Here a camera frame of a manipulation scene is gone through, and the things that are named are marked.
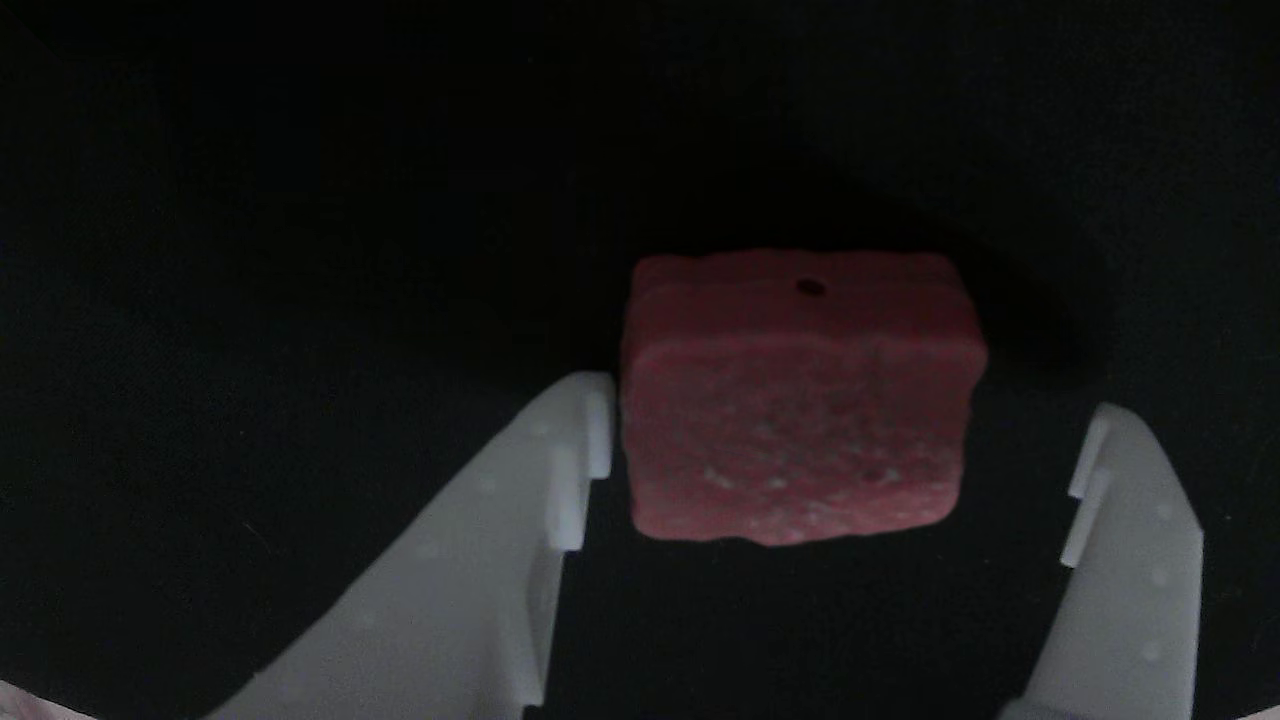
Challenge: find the red toy block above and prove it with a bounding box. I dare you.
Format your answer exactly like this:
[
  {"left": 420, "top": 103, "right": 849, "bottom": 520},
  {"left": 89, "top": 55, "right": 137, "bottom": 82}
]
[{"left": 620, "top": 250, "right": 989, "bottom": 548}]

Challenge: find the black desk mat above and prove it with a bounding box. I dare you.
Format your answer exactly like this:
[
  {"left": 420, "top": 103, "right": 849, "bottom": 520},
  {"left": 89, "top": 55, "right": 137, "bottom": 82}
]
[{"left": 0, "top": 0, "right": 1280, "bottom": 720}]

